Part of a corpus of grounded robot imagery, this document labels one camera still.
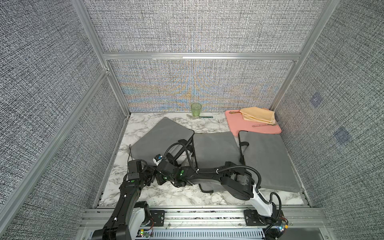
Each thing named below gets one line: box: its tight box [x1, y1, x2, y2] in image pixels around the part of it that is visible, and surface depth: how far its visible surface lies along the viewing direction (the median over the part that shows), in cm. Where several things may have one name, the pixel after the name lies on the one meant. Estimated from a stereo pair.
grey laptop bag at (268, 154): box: [238, 130, 302, 193], surface depth 94 cm
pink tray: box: [225, 109, 282, 138], surface depth 115 cm
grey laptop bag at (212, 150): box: [192, 131, 244, 191], surface depth 97 cm
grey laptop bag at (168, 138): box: [128, 117, 195, 166], surface depth 102 cm
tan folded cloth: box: [239, 106, 276, 125], surface depth 119 cm
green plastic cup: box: [190, 102, 202, 117], surface depth 116 cm
